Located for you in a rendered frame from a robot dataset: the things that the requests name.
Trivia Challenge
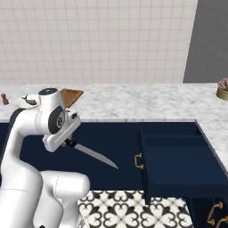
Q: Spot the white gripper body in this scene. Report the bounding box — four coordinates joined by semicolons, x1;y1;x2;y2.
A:
42;115;82;153

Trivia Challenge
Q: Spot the white plate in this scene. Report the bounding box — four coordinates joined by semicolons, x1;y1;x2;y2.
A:
16;96;41;110

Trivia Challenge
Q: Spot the black-handled kitchen knife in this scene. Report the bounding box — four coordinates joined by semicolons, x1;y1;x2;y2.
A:
63;138;119;170

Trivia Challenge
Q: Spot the brown wooden cutting board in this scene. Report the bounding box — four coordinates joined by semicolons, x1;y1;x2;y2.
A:
60;88;85;109

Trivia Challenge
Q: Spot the gold cupboard handle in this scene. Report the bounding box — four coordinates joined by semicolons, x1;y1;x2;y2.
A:
207;201;224;227
134;152;144;170
216;216;228;228

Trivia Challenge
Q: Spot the navy cupboard door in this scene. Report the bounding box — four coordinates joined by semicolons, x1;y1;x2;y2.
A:
185;197;228;228
0;121;144;191

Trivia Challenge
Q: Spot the small brown shaker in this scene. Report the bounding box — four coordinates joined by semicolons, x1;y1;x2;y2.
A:
0;93;10;106

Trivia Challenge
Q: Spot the navy open drawer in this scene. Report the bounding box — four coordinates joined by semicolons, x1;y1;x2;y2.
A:
139;119;228;206

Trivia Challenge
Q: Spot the olive pot with brown plant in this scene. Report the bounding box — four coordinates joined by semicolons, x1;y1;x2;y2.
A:
216;77;228;102

